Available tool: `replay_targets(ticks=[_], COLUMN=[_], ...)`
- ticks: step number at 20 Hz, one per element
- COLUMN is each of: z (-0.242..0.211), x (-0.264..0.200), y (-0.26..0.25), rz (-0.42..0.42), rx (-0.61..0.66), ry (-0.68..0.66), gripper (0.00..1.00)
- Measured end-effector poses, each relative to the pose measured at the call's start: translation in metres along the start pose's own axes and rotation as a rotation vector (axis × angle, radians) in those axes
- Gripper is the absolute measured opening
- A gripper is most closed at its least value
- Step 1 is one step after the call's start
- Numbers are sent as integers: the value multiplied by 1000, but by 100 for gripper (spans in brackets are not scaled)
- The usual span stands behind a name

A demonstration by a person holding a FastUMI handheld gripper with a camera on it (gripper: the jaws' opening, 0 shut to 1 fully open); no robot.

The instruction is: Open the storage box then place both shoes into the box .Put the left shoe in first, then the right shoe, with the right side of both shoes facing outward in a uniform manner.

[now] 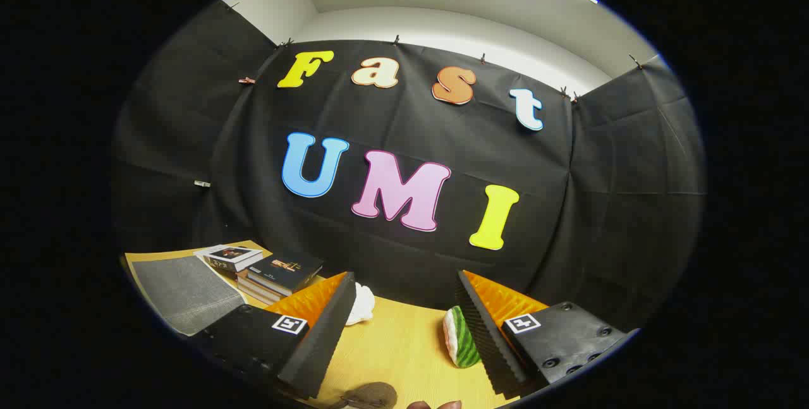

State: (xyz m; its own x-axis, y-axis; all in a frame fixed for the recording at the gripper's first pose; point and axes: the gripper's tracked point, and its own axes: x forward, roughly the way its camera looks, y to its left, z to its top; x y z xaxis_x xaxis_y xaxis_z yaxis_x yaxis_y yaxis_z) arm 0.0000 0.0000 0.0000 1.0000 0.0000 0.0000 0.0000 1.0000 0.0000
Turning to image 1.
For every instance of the watermelon slice plush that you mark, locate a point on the watermelon slice plush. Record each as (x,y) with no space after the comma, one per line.
(461,339)

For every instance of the dark blue book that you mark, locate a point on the dark blue book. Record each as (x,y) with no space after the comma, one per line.
(284,270)

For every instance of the white portrait book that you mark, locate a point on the white portrait book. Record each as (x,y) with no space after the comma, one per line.
(227,258)

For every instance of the grey fabric storage box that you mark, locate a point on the grey fabric storage box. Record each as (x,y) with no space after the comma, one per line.
(183,295)

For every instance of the brown fuzzy shoe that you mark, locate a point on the brown fuzzy shoe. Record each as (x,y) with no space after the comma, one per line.
(373,395)

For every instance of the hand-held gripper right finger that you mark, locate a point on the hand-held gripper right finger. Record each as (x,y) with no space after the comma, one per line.
(493,352)

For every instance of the white plush toy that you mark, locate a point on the white plush toy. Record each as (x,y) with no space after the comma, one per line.
(362,305)

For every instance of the thin beige book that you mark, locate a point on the thin beige book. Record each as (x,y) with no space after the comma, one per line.
(254,295)

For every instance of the black backdrop cloth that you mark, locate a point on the black backdrop cloth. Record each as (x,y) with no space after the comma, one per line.
(404,124)

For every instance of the brown cover book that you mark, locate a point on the brown cover book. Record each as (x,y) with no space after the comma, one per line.
(253,284)

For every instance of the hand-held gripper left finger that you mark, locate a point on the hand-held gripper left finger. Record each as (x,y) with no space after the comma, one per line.
(319,346)

